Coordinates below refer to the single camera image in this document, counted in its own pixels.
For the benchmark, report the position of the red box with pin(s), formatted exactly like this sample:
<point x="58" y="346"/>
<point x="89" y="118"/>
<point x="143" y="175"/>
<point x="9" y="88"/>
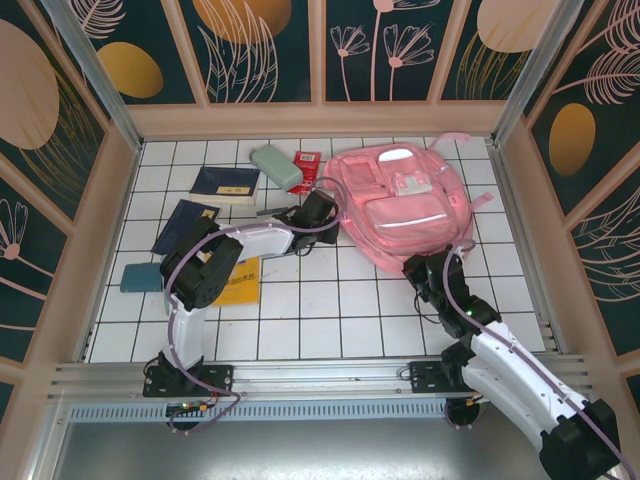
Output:
<point x="307" y="167"/>

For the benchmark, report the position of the green pencil case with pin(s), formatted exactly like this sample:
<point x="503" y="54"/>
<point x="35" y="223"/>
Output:
<point x="277" y="165"/>

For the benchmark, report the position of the pink backpack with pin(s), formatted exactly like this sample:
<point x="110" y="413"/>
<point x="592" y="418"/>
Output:
<point x="400" y="210"/>

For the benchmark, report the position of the thick navy book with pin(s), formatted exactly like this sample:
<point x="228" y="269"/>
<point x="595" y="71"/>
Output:
<point x="220" y="180"/>

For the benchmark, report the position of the yellow book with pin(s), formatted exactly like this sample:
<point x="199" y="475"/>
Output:
<point x="240" y="290"/>

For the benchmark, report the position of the thin navy notebook yellow label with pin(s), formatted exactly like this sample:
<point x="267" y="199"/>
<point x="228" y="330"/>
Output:
<point x="175" y="225"/>

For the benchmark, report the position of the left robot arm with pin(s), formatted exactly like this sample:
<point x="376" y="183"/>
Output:
<point x="187" y="330"/>

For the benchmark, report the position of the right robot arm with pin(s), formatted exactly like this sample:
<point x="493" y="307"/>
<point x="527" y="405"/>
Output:
<point x="510" y="370"/>

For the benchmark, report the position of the steel sheet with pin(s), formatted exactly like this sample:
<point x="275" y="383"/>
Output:
<point x="320" y="450"/>

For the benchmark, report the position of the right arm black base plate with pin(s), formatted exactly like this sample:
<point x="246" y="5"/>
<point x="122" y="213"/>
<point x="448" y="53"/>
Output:
<point x="425" y="375"/>

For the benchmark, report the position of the aluminium side rail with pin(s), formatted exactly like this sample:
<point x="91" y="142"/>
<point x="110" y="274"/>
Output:
<point x="518" y="220"/>

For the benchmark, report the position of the aluminium front rail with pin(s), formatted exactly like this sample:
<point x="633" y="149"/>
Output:
<point x="320" y="377"/>

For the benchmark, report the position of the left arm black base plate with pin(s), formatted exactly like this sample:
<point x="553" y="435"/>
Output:
<point x="220" y="375"/>

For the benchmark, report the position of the aluminium corner post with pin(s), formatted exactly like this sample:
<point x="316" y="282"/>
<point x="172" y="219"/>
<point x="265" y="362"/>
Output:
<point x="525" y="75"/>
<point x="100" y="85"/>

